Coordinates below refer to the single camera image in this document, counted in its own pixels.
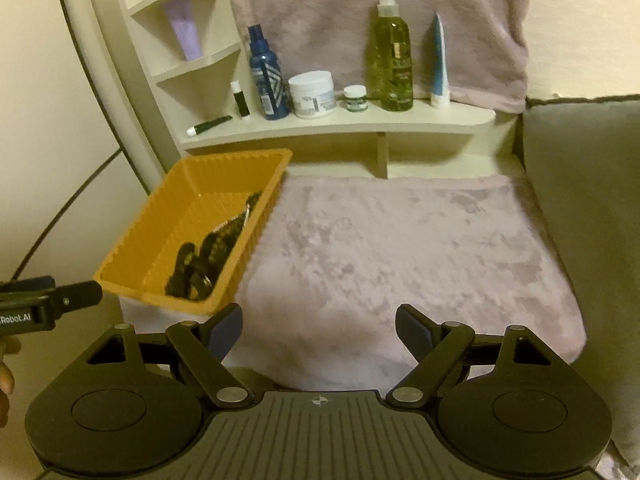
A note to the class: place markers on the black tube white cap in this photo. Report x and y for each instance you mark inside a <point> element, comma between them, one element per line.
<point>215,122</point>

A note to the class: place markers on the pink fluffy blanket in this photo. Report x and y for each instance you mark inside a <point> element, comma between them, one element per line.
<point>400,260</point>

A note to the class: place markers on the dark blue spray bottle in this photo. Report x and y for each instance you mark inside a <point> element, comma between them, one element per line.
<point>267,85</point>

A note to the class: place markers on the grey velvet pillow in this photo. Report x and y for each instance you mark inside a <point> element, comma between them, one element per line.
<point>590,185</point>

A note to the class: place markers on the cream wooden shelf unit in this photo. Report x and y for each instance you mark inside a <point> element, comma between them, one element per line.
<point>350,127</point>

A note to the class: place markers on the purple tube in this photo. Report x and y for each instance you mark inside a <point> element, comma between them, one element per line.
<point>186,35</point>

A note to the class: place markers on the green spray bottle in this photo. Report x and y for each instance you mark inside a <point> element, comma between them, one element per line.
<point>392,65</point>

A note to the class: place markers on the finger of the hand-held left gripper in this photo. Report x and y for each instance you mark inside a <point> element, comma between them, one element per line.
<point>32,284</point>
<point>77,296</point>

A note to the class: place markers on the orange plastic basket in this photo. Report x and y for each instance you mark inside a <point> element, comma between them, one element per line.
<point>165,210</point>

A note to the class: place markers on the white cream jar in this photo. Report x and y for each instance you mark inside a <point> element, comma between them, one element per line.
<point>312,95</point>

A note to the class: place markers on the blue and white tube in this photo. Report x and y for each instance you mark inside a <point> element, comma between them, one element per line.
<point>439,70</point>

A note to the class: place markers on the small green jar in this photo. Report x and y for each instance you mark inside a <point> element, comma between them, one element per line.
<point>356,101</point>

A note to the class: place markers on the pink hanging towel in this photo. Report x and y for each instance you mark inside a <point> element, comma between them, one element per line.
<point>325,20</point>

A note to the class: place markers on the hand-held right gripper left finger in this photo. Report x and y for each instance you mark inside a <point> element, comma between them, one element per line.
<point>227,330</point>

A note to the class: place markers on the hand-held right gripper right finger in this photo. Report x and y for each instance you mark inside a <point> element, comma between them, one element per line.
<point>412,330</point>

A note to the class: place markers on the person's left hand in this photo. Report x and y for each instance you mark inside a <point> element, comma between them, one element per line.
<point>5,375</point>

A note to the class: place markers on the lip balm stick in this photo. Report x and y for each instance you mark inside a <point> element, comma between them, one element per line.
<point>241,105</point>

